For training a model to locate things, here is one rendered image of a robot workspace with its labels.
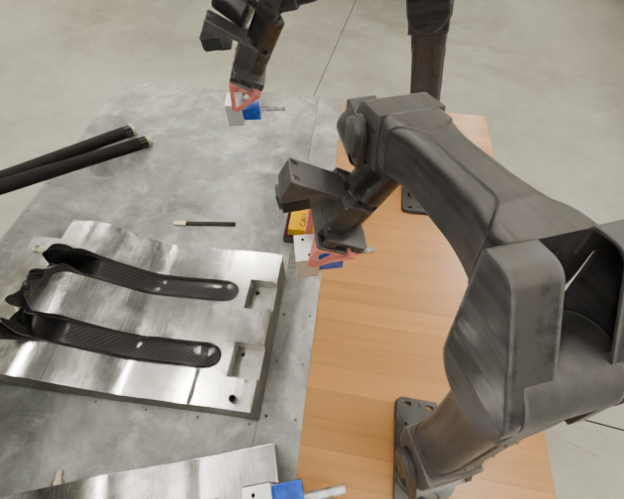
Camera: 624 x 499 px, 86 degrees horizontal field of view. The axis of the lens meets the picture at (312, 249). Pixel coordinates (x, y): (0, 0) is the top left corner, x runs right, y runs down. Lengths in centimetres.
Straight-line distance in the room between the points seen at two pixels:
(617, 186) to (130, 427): 252
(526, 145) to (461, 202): 232
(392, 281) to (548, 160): 193
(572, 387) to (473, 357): 5
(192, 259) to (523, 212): 53
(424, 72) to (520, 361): 57
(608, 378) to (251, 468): 43
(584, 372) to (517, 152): 226
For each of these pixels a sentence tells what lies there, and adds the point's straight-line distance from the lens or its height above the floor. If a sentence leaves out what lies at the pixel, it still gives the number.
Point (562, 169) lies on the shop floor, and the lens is 250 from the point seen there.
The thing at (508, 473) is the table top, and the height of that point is 80.
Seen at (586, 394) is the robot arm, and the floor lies 120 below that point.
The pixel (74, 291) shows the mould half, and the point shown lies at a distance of 64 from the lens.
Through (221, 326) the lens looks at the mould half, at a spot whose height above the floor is 89.
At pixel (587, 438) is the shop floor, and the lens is 173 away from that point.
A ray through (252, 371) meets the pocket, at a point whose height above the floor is 86.
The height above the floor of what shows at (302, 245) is 96.
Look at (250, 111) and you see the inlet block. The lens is 83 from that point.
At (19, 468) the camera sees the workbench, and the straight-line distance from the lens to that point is 74.
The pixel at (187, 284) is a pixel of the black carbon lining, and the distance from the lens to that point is 62.
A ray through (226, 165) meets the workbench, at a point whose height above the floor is 80.
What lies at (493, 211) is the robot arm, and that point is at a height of 125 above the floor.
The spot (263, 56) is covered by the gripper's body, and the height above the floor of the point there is 106.
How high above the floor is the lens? 140
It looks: 57 degrees down
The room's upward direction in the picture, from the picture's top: straight up
